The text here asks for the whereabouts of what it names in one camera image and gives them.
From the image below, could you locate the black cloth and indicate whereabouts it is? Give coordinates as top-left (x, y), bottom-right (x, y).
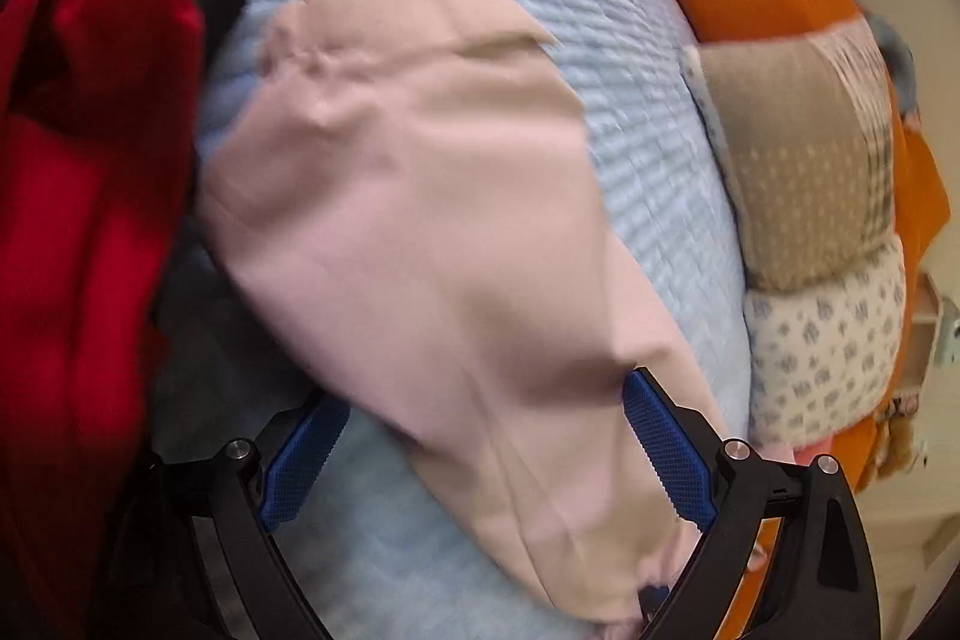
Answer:
top-left (199, 0), bottom-right (248, 64)

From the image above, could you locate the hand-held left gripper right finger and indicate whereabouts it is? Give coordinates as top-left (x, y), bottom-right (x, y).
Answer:
top-left (621, 368), bottom-right (880, 640)

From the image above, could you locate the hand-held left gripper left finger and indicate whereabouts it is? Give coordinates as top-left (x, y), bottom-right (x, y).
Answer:
top-left (112, 389), bottom-right (353, 640)

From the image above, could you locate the red knit garment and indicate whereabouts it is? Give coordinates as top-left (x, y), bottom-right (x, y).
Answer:
top-left (0, 0), bottom-right (233, 640)

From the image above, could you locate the blue plush toy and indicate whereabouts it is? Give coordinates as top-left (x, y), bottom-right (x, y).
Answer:
top-left (874, 17), bottom-right (922, 124)

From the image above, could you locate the pale pink cloth garment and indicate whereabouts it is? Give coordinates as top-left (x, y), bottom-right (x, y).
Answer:
top-left (196, 0), bottom-right (796, 630)

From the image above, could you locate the pink plush cushion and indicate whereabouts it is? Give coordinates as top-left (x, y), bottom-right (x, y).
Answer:
top-left (791, 437), bottom-right (841, 470)

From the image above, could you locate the white floral print pillow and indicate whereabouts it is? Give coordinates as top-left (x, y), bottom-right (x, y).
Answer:
top-left (742, 239), bottom-right (908, 450)

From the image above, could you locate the white shelf unit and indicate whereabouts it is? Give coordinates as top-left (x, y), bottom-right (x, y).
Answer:
top-left (904, 272), bottom-right (960, 401)

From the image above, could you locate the brown plush toy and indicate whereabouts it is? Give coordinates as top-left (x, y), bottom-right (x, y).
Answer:
top-left (874, 400), bottom-right (931, 483)

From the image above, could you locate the beige patchwork pillow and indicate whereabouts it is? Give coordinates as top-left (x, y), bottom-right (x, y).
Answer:
top-left (682, 14), bottom-right (901, 292)

